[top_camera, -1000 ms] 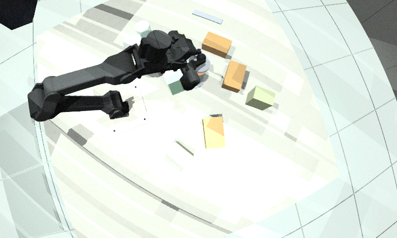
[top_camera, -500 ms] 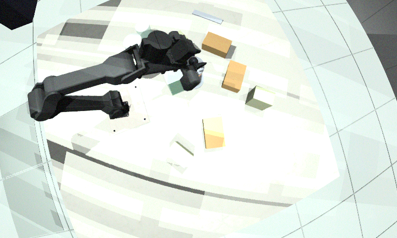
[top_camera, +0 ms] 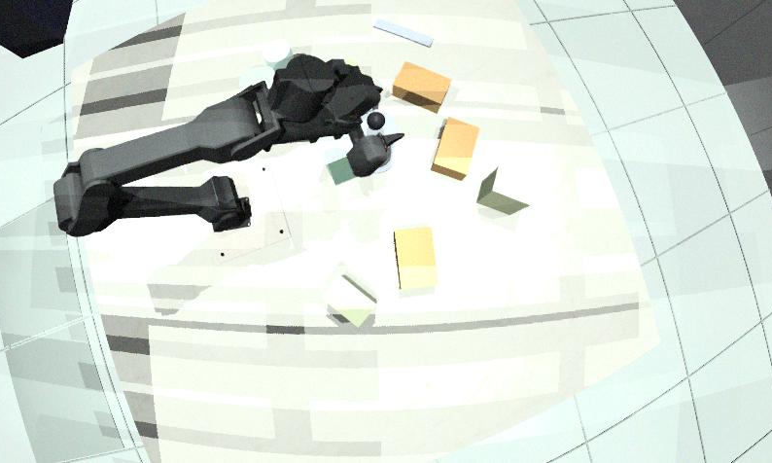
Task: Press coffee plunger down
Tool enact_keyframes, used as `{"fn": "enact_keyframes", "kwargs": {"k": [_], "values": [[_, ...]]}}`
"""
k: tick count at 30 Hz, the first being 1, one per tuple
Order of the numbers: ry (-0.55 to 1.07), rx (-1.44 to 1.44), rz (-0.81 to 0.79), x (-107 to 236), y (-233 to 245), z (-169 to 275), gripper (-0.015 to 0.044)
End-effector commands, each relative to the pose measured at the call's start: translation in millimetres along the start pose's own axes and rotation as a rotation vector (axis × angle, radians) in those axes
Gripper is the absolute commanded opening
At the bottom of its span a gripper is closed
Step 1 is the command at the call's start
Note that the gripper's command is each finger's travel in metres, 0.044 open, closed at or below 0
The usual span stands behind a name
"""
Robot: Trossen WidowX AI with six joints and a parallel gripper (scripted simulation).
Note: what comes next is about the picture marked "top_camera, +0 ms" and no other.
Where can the french press with black knob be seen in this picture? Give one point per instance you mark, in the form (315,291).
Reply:
(375,121)

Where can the tan rectangular block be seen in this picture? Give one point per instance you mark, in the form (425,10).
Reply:
(415,253)
(455,149)
(421,87)

